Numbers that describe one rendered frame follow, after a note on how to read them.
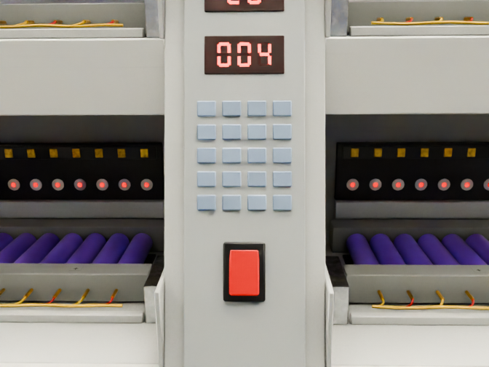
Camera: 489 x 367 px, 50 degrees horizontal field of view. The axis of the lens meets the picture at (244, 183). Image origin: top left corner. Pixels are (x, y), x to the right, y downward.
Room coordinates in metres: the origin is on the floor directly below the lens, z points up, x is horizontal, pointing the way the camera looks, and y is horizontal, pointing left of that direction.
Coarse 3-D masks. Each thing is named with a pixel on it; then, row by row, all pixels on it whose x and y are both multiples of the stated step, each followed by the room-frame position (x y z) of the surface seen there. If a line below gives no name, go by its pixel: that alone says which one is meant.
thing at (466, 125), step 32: (0, 128) 0.51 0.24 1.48; (32, 128) 0.51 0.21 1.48; (64, 128) 0.51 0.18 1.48; (96, 128) 0.51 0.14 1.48; (128, 128) 0.51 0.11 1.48; (160, 128) 0.51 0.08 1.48; (352, 128) 0.50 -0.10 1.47; (384, 128) 0.50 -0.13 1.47; (416, 128) 0.50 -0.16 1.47; (448, 128) 0.50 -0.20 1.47; (480, 128) 0.50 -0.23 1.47
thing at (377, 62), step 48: (336, 0) 0.35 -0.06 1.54; (384, 0) 0.48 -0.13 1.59; (432, 0) 0.37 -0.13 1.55; (480, 0) 0.37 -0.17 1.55; (336, 48) 0.31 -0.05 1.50; (384, 48) 0.31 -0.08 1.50; (432, 48) 0.30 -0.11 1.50; (480, 48) 0.30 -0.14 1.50; (336, 96) 0.31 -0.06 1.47; (384, 96) 0.31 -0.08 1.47; (432, 96) 0.31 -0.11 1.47; (480, 96) 0.31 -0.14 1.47
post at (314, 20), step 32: (320, 0) 0.30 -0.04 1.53; (320, 32) 0.30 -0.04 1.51; (320, 64) 0.30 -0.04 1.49; (320, 96) 0.30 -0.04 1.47; (320, 128) 0.30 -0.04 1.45; (320, 160) 0.30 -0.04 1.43; (320, 192) 0.30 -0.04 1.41; (320, 224) 0.30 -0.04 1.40; (320, 256) 0.30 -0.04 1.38; (320, 288) 0.30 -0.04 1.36; (320, 320) 0.30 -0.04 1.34; (320, 352) 0.30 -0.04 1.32
